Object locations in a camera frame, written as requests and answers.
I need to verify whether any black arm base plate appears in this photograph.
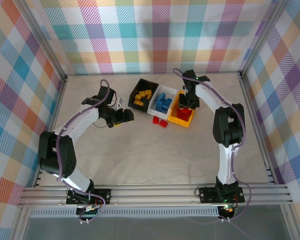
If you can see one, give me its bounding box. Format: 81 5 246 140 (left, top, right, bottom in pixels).
198 186 246 205
65 187 113 206

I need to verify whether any white plastic bin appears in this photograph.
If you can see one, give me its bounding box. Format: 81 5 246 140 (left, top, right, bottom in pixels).
146 84 179 119

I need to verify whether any aluminium frame post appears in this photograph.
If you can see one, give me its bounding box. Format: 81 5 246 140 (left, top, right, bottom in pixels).
238 0 290 77
13 0 68 82

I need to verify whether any black plastic bin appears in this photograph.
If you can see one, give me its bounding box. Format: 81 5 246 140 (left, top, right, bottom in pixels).
127 78 160 114

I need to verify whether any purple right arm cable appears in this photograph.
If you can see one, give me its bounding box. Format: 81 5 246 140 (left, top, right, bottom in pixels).
173 68 252 223

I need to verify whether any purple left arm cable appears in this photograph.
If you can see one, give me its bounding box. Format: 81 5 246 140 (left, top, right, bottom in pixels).
56 79 116 224

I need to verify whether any wide aluminium mounting rail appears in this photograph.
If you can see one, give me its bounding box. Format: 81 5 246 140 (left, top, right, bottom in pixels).
16 183 295 209

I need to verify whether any grey slotted cable duct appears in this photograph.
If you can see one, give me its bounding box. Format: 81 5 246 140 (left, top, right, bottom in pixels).
29 208 221 219

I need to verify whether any aluminium table edge rail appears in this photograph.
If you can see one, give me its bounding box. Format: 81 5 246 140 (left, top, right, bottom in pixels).
32 74 69 188
238 72 278 186

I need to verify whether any yellow plastic bin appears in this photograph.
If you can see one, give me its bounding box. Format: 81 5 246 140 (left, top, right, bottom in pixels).
167 89 198 129

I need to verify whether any aluminium frame leg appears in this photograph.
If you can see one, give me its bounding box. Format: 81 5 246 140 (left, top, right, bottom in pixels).
13 207 32 240
281 204 300 240

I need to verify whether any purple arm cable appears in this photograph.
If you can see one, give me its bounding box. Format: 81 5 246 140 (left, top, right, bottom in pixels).
173 68 252 223
56 79 116 224

